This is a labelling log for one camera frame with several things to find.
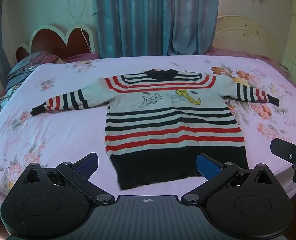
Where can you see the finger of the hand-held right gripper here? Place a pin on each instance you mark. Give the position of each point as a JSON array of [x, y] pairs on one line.
[[285, 148]]

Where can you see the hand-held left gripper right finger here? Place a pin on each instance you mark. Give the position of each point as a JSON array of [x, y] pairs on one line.
[[208, 163]]

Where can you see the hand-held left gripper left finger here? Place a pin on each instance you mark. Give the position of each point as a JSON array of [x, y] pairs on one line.
[[87, 163]]

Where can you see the striped knit sweater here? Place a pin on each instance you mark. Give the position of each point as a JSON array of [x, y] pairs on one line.
[[173, 127]]

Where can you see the pink floral bed sheet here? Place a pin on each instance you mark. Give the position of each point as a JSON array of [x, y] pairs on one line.
[[62, 130]]

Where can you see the cream panelled wardrobe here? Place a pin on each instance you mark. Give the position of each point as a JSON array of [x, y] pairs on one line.
[[295, 47]]

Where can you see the grey patterned pillow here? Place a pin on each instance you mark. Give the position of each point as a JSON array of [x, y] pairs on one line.
[[30, 65]]

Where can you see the brown heart-shaped headboard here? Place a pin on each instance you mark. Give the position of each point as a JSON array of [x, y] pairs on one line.
[[60, 42]]

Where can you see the blue-grey curtain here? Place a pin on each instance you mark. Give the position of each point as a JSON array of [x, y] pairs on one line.
[[158, 17]]

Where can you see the white arched bed frame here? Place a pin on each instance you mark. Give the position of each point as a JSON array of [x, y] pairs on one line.
[[243, 36]]

